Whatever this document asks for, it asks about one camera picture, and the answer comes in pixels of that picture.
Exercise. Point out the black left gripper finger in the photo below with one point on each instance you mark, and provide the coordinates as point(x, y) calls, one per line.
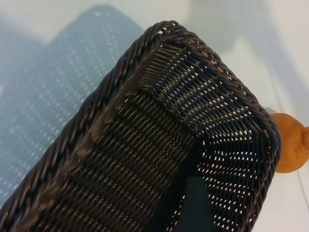
point(195, 207)

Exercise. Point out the dark brown wicker basket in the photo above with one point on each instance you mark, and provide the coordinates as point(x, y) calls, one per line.
point(120, 145)

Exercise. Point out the orange with knobbed top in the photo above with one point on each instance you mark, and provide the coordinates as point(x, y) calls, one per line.
point(290, 145)

